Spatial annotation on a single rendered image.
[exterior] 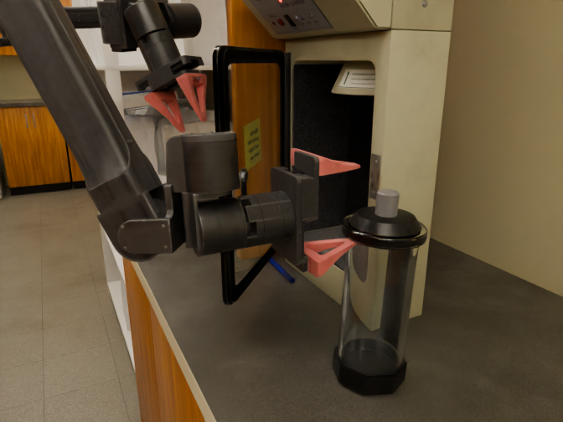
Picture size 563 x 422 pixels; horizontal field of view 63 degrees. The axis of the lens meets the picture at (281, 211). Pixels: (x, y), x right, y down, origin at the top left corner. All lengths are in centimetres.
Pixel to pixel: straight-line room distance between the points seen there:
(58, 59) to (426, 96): 50
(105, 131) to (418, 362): 54
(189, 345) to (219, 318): 9
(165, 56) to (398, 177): 41
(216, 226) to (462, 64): 84
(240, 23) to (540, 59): 58
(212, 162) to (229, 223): 6
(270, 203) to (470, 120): 75
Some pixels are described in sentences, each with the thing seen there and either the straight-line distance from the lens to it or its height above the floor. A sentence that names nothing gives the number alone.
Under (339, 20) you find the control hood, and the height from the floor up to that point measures 142.
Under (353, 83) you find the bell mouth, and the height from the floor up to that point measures 133.
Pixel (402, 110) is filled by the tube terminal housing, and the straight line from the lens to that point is 72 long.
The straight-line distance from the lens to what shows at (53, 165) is 565.
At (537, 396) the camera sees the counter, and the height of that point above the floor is 94.
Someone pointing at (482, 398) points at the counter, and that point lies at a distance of 72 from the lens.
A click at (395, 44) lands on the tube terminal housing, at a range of 70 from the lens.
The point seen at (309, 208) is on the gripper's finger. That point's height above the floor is 122.
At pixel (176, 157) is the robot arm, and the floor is 128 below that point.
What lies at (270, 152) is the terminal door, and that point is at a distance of 88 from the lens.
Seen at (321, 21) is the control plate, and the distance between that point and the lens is 77.
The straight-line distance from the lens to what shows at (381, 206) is 59.
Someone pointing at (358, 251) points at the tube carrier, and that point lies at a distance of 59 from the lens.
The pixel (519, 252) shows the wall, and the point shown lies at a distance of 112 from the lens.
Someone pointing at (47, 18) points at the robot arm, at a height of 141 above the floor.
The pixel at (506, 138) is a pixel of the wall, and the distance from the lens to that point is 110.
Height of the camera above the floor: 137
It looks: 18 degrees down
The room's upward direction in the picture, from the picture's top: straight up
